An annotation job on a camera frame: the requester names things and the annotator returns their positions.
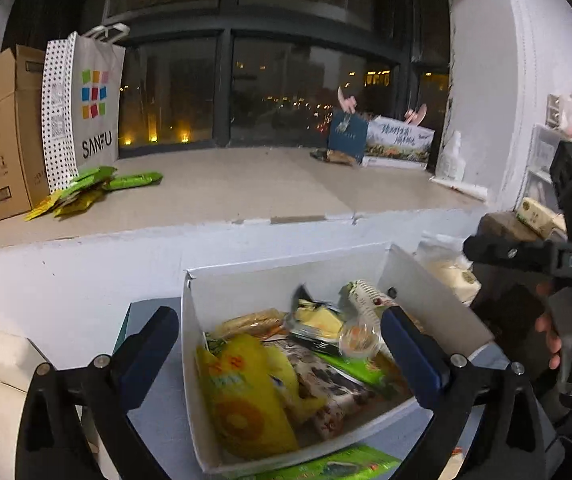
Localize green snack packet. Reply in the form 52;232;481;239
245;443;401;480

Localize jelly cup with lid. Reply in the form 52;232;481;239
338;318;380;360

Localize illustrated chips bag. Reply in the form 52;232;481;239
342;280;397;328

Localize yellow snack bag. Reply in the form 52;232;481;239
196;334;328;460

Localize right hand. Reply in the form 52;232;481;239
534;282;572;370

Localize printed landscape box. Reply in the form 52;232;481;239
362;116;435;170

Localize white cardboard box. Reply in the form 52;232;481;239
181;244;493;478

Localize green packets on sill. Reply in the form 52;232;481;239
24;166;163;221

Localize blue gift box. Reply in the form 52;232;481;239
327;108;368;164

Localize brown cardboard box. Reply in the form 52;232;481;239
0;46;49;220

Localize white SANFU shopping bag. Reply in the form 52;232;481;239
40;23;129;192

